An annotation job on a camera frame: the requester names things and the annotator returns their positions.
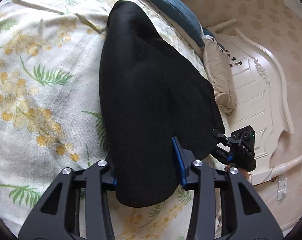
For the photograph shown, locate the black pants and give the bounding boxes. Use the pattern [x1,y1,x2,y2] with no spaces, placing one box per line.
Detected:
[99,1,225,207]

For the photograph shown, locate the right hand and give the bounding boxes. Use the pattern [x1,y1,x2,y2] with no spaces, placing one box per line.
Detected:
[224,164,250,180]

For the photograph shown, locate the white carved headboard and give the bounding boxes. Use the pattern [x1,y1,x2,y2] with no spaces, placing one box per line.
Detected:
[208,18,302,185]

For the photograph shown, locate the beige pillow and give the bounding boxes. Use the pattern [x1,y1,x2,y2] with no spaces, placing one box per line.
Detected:
[203,35,238,115]

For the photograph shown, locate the dark teal blanket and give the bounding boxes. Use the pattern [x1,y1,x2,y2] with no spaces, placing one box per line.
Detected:
[149,0,204,47]

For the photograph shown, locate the white wall socket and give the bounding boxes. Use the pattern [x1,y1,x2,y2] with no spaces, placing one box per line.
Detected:
[277,178,288,201]

